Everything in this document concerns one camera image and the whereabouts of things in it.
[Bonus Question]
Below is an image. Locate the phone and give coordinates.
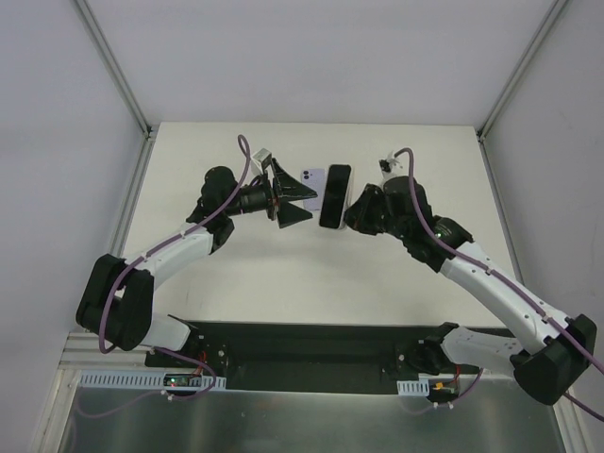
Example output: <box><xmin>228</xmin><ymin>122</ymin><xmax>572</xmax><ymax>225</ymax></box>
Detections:
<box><xmin>319</xmin><ymin>164</ymin><xmax>353</xmax><ymax>229</ymax></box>

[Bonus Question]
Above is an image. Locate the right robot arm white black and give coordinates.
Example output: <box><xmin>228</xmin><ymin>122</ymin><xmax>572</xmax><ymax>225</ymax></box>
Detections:
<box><xmin>344</xmin><ymin>176</ymin><xmax>596</xmax><ymax>406</ymax></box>

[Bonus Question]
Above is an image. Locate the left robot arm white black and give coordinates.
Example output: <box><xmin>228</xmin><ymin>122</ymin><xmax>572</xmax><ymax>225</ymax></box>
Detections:
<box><xmin>75</xmin><ymin>158</ymin><xmax>317</xmax><ymax>367</ymax></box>

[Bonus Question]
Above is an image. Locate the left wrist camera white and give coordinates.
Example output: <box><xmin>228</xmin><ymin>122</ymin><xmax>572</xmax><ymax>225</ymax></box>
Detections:
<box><xmin>251</xmin><ymin>148</ymin><xmax>273</xmax><ymax>176</ymax></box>

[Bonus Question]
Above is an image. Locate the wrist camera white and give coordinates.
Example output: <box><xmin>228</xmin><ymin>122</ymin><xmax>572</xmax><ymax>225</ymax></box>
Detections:
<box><xmin>378</xmin><ymin>151</ymin><xmax>403</xmax><ymax>185</ymax></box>
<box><xmin>251</xmin><ymin>148</ymin><xmax>273</xmax><ymax>176</ymax></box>

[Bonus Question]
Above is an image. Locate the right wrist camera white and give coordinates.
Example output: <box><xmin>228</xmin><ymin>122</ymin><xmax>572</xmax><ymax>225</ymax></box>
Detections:
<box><xmin>378</xmin><ymin>151</ymin><xmax>403</xmax><ymax>185</ymax></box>

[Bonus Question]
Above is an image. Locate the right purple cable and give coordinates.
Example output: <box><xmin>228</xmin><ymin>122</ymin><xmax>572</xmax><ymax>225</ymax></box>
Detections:
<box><xmin>394</xmin><ymin>147</ymin><xmax>604</xmax><ymax>424</ymax></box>

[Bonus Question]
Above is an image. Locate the purple cable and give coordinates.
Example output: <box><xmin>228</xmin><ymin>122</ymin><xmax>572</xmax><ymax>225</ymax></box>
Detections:
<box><xmin>75</xmin><ymin>134</ymin><xmax>254</xmax><ymax>419</ymax></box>
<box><xmin>394</xmin><ymin>147</ymin><xmax>604</xmax><ymax>424</ymax></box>

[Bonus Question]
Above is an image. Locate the right aluminium frame post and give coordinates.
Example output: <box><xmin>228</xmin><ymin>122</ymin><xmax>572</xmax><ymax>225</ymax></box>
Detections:
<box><xmin>477</xmin><ymin>0</ymin><xmax>572</xmax><ymax>143</ymax></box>

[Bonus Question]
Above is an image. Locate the aluminium frame post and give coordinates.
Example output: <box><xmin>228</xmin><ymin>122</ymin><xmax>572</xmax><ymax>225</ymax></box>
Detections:
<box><xmin>70</xmin><ymin>0</ymin><xmax>156</xmax><ymax>141</ymax></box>
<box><xmin>477</xmin><ymin>0</ymin><xmax>572</xmax><ymax>143</ymax></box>

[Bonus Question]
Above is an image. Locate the left aluminium frame post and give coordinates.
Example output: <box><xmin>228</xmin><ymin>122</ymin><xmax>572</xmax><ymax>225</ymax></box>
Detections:
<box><xmin>70</xmin><ymin>0</ymin><xmax>156</xmax><ymax>141</ymax></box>

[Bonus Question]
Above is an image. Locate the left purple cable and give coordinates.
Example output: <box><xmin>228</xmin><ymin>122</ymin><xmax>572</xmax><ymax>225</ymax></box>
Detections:
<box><xmin>75</xmin><ymin>134</ymin><xmax>254</xmax><ymax>419</ymax></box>

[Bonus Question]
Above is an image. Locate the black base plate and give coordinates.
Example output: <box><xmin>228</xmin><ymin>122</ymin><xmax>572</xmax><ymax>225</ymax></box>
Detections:
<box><xmin>141</xmin><ymin>320</ymin><xmax>478</xmax><ymax>393</ymax></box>

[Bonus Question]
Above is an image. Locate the right white cable duct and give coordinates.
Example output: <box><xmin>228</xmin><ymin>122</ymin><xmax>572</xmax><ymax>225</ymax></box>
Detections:
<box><xmin>396</xmin><ymin>377</ymin><xmax>430</xmax><ymax>397</ymax></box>

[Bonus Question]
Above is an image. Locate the white cable duct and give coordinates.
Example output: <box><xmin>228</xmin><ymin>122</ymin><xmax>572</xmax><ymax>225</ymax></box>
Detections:
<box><xmin>79</xmin><ymin>370</ymin><xmax>227</xmax><ymax>392</ymax></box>
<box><xmin>396</xmin><ymin>377</ymin><xmax>430</xmax><ymax>397</ymax></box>

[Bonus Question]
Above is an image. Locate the aluminium rail front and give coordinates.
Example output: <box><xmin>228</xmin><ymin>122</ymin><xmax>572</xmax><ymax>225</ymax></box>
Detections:
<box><xmin>60</xmin><ymin>329</ymin><xmax>567</xmax><ymax>378</ymax></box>

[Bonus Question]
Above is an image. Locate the left white cable duct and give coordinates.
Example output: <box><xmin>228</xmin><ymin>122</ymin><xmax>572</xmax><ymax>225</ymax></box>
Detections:
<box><xmin>79</xmin><ymin>370</ymin><xmax>227</xmax><ymax>392</ymax></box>

